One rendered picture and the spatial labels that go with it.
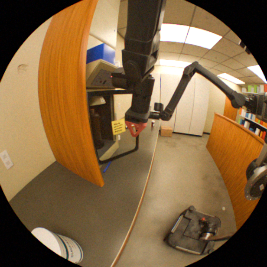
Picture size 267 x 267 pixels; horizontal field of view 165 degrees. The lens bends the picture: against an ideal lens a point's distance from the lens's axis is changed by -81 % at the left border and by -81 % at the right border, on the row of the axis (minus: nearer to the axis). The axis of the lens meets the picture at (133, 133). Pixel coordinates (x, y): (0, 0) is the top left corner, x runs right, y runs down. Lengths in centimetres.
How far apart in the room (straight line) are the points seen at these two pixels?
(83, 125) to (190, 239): 133
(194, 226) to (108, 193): 105
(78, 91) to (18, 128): 56
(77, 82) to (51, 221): 59
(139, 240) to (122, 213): 96
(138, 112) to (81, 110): 18
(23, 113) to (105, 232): 78
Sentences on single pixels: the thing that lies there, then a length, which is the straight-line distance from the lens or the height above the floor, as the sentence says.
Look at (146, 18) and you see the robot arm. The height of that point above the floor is 150.
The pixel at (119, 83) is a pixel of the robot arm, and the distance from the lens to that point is 29.
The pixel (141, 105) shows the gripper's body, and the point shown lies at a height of 133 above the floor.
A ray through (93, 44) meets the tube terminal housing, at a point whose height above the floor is 166.
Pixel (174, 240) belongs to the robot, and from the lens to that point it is 120.
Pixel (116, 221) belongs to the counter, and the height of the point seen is 94.
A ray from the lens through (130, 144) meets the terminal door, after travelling 59.
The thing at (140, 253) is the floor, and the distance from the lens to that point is 138.
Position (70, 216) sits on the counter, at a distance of 51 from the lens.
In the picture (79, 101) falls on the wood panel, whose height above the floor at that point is 136.
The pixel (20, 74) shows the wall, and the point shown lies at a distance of 81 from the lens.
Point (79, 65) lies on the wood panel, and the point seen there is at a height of 147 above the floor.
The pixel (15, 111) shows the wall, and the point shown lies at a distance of 76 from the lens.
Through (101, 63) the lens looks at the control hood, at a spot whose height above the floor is 149.
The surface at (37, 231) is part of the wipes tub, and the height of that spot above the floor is 109.
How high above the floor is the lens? 136
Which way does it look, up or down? 24 degrees down
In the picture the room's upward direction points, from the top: straight up
